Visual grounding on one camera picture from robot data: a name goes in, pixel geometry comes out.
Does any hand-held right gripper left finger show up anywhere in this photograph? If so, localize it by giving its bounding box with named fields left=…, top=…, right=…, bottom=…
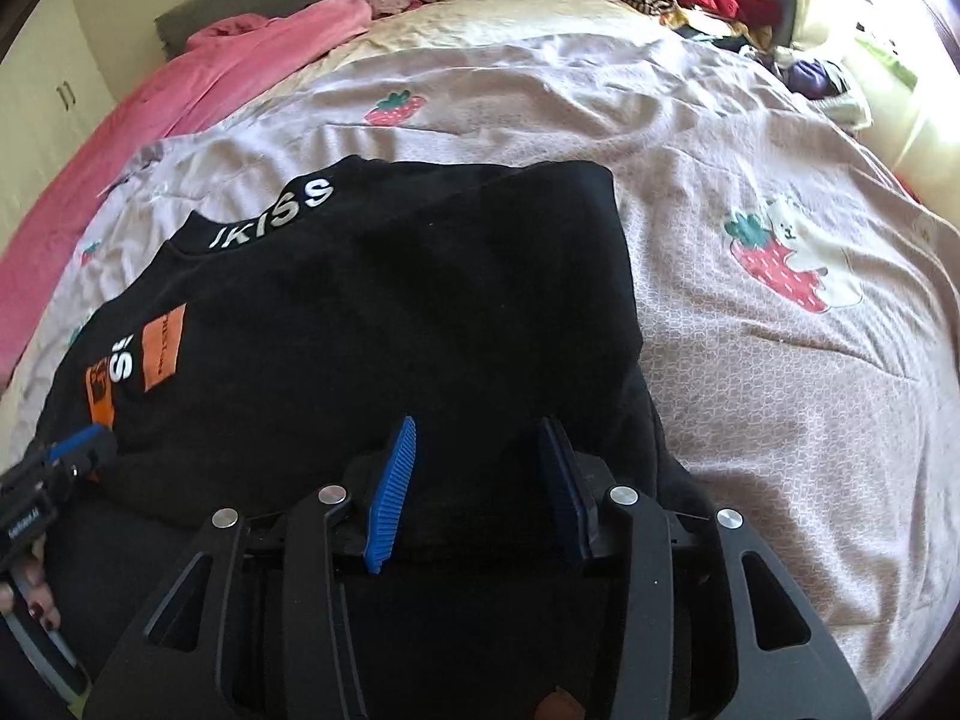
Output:
left=82, top=416, right=419, bottom=720

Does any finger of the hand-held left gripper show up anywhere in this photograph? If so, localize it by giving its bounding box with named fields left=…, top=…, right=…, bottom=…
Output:
left=41, top=424, right=106, bottom=466
left=67, top=433, right=121, bottom=482

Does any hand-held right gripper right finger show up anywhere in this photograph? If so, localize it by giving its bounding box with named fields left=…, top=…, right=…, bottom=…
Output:
left=534, top=416, right=875, bottom=720

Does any black sweatshirt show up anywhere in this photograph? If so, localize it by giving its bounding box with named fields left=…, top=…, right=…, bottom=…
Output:
left=34, top=154, right=717, bottom=720

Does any person's left hand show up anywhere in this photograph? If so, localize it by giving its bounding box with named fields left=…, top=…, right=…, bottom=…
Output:
left=0, top=561, right=61, bottom=637

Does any pink blanket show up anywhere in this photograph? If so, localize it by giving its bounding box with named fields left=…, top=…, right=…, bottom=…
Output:
left=0, top=0, right=372, bottom=383

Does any cream wardrobe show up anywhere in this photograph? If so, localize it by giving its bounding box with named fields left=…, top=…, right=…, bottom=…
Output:
left=0, top=0, right=162, bottom=158

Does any lilac strawberry print bed sheet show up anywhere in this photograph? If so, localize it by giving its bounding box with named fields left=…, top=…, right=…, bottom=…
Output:
left=0, top=15, right=960, bottom=698

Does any grey padded headboard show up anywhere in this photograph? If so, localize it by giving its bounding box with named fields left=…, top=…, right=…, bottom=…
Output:
left=154, top=0, right=556, bottom=61

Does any beige fleece blanket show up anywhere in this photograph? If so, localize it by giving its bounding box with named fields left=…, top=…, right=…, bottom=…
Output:
left=330, top=0, right=676, bottom=68

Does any purple cloth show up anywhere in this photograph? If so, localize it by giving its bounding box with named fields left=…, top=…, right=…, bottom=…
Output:
left=780, top=60, right=833, bottom=98

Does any white cloth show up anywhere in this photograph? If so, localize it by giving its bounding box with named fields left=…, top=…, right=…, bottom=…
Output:
left=821, top=75, right=875, bottom=128

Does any window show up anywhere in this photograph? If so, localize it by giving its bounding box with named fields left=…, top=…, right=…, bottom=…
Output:
left=847, top=0, right=960, bottom=91

